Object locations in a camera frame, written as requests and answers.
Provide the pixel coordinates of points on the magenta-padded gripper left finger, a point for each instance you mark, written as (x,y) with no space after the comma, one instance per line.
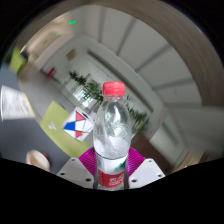
(76,171)

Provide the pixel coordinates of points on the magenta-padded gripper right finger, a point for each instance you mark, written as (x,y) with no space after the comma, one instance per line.
(146,171)

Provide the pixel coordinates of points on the clear red-capped water bottle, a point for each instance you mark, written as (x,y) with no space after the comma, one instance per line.
(111,146)

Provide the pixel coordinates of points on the red and white mug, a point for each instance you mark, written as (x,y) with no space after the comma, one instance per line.
(37,160)

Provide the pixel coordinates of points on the white cube with coloured triangles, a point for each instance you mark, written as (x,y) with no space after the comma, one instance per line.
(78,125)

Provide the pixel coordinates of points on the yellow-green low table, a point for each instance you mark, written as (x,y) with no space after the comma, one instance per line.
(56,123)

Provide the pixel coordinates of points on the group of potted green plants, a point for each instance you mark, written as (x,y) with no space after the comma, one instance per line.
(91,90)

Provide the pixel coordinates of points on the white printed booklet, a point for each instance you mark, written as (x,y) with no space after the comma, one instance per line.
(15,103)

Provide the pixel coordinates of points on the red fire extinguisher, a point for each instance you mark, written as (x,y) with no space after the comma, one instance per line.
(51,72)

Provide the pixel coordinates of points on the yellow-green chair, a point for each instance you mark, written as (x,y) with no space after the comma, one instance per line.
(16,60)

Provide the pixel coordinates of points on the green exit sign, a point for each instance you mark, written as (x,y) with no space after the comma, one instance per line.
(72,22)

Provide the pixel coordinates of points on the framed wall picture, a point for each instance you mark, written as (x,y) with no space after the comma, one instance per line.
(71,55)

